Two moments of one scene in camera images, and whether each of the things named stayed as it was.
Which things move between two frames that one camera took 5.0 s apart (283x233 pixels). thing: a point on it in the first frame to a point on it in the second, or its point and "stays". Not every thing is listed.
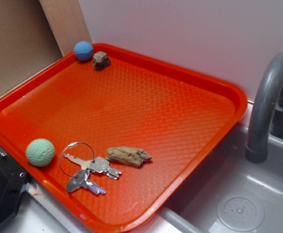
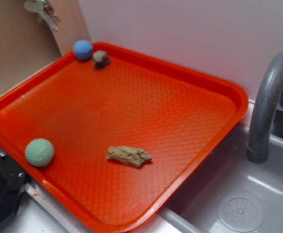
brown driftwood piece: [132, 157] stays
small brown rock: [101, 60] stays
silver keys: [98, 164] to [43, 7]
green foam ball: [40, 152] stays
